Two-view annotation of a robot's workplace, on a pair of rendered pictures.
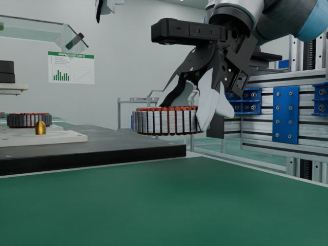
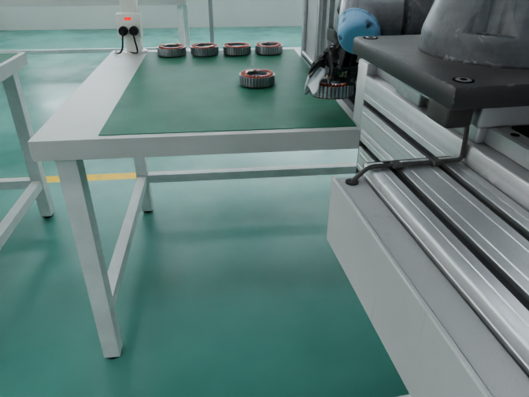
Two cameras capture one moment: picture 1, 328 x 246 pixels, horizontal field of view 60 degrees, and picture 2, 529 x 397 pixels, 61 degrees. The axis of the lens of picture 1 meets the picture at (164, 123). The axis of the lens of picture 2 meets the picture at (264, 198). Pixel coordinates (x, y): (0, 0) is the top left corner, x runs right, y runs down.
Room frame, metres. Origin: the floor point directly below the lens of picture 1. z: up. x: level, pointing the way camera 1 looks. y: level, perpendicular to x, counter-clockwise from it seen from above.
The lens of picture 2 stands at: (0.71, -1.10, 1.13)
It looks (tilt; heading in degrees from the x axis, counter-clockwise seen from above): 29 degrees down; 114
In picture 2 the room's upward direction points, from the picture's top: straight up
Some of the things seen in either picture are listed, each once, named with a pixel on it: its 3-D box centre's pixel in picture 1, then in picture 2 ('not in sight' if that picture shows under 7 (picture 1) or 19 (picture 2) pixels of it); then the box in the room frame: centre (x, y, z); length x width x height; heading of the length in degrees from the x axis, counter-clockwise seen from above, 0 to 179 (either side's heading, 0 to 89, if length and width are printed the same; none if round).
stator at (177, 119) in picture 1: (171, 119); (331, 87); (0.42, -0.01, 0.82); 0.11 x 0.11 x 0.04
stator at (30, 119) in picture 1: (30, 119); not in sight; (0.78, 0.37, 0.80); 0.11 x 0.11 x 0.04
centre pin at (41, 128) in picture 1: (40, 127); not in sight; (0.57, 0.25, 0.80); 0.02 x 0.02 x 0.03
